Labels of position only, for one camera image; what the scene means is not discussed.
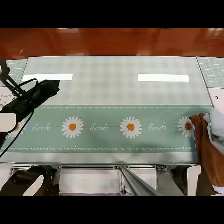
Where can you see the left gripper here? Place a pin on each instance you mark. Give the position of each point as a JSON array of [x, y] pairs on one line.
[[45, 90]]

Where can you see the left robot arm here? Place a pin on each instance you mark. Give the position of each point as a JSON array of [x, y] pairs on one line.
[[20, 105]]

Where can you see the brown garment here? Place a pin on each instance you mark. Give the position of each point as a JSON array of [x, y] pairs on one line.
[[208, 156]]

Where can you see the silver frame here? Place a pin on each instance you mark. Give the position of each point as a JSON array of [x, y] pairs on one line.
[[100, 180]]

